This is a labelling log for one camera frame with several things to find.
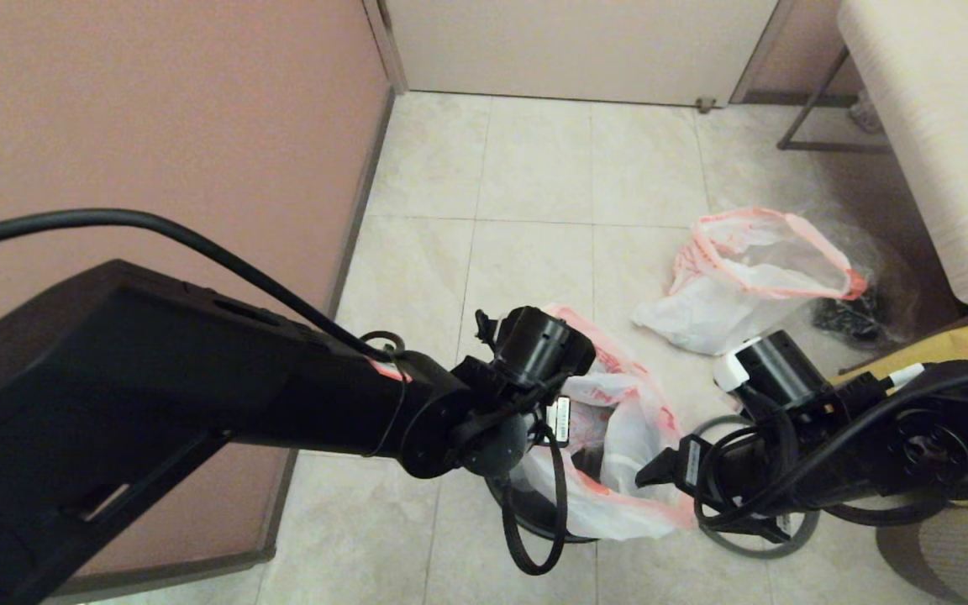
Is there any white plastic bag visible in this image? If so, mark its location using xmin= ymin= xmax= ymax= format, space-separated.
xmin=516 ymin=303 xmax=700 ymax=541

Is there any grey plastic bin ring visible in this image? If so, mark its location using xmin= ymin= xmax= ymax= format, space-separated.
xmin=686 ymin=415 xmax=821 ymax=561

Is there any white red bag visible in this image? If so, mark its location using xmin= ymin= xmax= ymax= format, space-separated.
xmin=631 ymin=208 xmax=869 ymax=357

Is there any black round trash bin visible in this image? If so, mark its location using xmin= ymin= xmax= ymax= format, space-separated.
xmin=484 ymin=471 xmax=604 ymax=544

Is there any clear bag with black contents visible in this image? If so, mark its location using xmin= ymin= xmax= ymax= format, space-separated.
xmin=808 ymin=220 xmax=922 ymax=350

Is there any beige partition panel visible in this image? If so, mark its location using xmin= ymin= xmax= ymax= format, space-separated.
xmin=383 ymin=0 xmax=783 ymax=108

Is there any cream ribbed bench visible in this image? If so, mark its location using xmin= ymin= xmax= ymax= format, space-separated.
xmin=835 ymin=0 xmax=968 ymax=308

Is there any pink brown partition panel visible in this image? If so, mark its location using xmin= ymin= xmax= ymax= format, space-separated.
xmin=0 ymin=0 xmax=395 ymax=604

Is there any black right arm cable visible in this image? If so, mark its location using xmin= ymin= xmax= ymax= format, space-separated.
xmin=692 ymin=360 xmax=968 ymax=532

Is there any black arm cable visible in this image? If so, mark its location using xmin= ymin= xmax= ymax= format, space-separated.
xmin=0 ymin=208 xmax=571 ymax=577
xmin=692 ymin=360 xmax=968 ymax=532

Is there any dark metal bench frame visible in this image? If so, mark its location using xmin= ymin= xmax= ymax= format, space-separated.
xmin=776 ymin=47 xmax=892 ymax=153

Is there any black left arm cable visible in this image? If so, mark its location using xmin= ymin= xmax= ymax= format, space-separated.
xmin=0 ymin=208 xmax=571 ymax=577

